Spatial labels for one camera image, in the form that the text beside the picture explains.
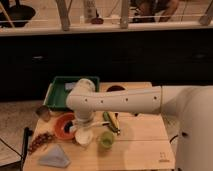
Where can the green cup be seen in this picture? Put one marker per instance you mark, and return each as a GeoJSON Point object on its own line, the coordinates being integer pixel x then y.
{"type": "Point", "coordinates": [106, 139]}

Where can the green corn cob toy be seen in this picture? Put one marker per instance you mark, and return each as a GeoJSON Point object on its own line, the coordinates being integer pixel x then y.
{"type": "Point", "coordinates": [113, 122]}

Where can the green tray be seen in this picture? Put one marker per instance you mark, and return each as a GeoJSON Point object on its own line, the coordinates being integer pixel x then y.
{"type": "Point", "coordinates": [56, 98]}

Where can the small metal cup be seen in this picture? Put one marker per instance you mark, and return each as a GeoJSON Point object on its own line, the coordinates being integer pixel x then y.
{"type": "Point", "coordinates": [43, 113]}

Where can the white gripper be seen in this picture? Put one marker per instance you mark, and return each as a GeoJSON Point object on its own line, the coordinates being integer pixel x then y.
{"type": "Point", "coordinates": [83, 118]}

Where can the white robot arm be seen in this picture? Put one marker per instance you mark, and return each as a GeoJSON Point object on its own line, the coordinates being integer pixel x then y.
{"type": "Point", "coordinates": [192, 104]}

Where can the blue folded cloth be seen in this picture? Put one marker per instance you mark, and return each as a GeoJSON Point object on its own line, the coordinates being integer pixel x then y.
{"type": "Point", "coordinates": [55, 157]}

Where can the white cup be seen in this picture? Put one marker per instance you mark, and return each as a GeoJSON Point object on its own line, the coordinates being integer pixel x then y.
{"type": "Point", "coordinates": [84, 137]}

